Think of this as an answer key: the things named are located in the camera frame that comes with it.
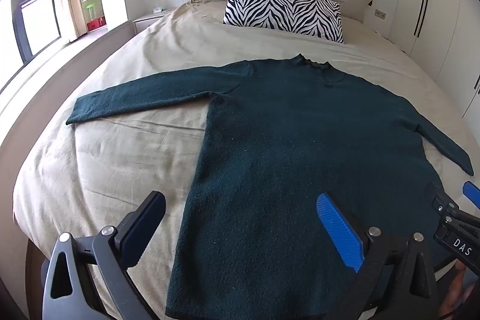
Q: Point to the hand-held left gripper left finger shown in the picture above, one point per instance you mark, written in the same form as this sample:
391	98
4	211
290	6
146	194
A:
144	226

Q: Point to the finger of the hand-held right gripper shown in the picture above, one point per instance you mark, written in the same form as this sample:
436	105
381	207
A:
437	195
471	192

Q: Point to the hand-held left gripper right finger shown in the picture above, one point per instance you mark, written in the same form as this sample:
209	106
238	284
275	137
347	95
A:
339	230

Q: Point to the dark green sweater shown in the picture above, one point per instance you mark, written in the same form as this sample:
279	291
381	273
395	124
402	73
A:
281	136

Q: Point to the person's right hand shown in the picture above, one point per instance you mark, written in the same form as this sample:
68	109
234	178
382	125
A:
459	286

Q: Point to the bed with beige sheet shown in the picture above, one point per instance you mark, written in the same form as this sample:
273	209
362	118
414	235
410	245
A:
112	155

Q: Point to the white wardrobe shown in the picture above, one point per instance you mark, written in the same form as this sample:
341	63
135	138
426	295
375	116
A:
442	5

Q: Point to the white nightstand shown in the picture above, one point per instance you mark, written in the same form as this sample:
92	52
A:
148	22

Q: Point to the red box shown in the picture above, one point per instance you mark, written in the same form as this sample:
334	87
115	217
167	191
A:
96	24

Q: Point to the small white nightstand item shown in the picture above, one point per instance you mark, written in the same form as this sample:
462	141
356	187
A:
160	9

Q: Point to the zebra print pillow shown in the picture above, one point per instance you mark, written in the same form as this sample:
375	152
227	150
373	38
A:
285	10

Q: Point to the black framed window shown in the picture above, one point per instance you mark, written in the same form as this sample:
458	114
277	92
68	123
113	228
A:
33	12

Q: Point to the wall socket panel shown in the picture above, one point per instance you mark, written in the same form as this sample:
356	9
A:
380	13

